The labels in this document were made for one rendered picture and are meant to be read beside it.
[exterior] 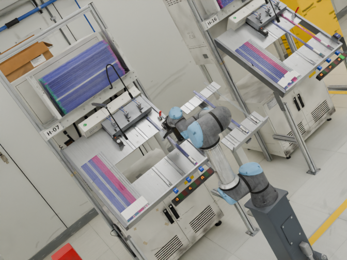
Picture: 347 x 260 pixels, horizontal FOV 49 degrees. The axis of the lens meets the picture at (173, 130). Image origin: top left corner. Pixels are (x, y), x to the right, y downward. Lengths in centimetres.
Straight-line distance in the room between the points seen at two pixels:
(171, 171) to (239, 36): 128
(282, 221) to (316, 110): 158
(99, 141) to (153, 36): 210
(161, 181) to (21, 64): 126
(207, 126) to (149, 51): 273
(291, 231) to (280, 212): 15
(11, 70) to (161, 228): 152
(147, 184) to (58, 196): 195
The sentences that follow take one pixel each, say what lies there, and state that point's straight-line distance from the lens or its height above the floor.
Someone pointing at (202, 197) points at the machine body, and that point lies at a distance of 293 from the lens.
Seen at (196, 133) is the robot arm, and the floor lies 116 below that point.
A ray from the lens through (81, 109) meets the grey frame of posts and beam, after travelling 263.
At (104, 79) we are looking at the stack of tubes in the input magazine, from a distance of 263.
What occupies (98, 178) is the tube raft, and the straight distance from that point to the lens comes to 250.
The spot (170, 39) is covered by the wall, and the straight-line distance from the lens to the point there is 456.
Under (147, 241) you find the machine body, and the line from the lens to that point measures 282.
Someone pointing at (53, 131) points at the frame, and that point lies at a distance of 260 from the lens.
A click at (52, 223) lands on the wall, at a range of 433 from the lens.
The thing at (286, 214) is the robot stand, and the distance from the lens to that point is 224.
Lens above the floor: 184
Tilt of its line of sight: 21 degrees down
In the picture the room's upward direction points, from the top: 31 degrees counter-clockwise
